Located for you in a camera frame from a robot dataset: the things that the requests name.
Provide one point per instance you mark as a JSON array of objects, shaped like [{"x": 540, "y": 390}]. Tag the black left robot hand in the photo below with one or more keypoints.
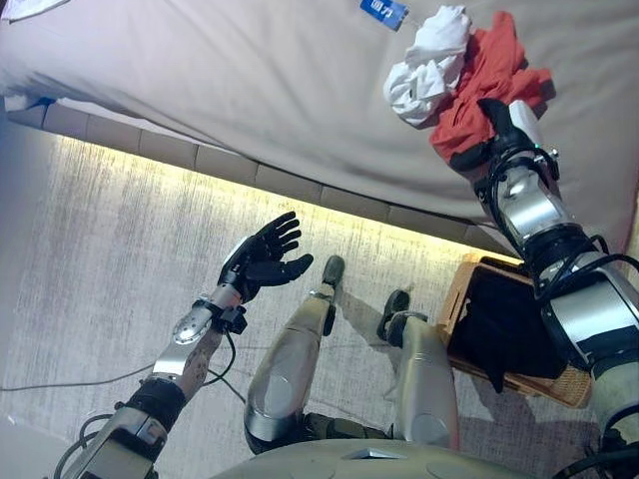
[{"x": 264, "y": 259}]

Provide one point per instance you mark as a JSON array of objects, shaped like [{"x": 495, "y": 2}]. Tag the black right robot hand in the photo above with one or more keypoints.
[{"x": 521, "y": 130}]

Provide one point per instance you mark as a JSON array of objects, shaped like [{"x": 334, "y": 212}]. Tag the red garment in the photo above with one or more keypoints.
[{"x": 494, "y": 65}]

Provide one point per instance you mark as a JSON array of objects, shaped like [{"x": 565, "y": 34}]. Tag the white garment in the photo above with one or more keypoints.
[{"x": 429, "y": 70}]

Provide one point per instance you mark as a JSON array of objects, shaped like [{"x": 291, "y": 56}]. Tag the black garment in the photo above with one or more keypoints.
[{"x": 499, "y": 329}]

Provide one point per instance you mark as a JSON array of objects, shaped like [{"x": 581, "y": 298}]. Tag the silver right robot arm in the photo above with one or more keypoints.
[{"x": 574, "y": 299}]

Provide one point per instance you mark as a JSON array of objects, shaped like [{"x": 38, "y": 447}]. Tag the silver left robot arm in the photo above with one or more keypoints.
[{"x": 175, "y": 359}]

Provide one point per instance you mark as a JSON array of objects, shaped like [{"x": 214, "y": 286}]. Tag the grey bed mattress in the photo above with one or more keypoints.
[{"x": 249, "y": 75}]

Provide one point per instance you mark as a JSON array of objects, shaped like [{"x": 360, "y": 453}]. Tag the woven wicker basket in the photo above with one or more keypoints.
[{"x": 554, "y": 389}]

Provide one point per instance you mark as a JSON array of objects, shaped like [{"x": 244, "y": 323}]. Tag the light grey bed sheet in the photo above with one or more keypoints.
[{"x": 30, "y": 7}]

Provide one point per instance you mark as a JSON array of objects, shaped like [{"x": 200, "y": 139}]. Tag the silver left robot leg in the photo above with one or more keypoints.
[{"x": 284, "y": 369}]

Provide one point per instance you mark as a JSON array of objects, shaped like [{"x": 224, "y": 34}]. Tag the silver robot leg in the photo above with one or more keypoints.
[
  {"x": 284, "y": 369},
  {"x": 424, "y": 379}
]

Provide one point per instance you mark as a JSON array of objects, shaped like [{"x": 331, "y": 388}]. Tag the robot legs and torso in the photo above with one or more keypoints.
[{"x": 125, "y": 274}]

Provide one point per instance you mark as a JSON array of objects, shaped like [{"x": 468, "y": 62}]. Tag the blue tag card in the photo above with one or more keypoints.
[{"x": 383, "y": 12}]

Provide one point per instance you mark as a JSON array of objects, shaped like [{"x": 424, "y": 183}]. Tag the silver right robot leg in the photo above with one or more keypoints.
[{"x": 424, "y": 379}]

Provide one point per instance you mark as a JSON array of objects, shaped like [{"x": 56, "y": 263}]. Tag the grey robot torso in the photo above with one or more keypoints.
[{"x": 374, "y": 461}]

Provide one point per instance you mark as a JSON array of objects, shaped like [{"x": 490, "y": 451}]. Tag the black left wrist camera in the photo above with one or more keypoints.
[{"x": 235, "y": 320}]

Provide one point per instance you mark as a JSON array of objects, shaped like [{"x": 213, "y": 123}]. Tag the padded beige bed frame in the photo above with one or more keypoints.
[{"x": 224, "y": 159}]

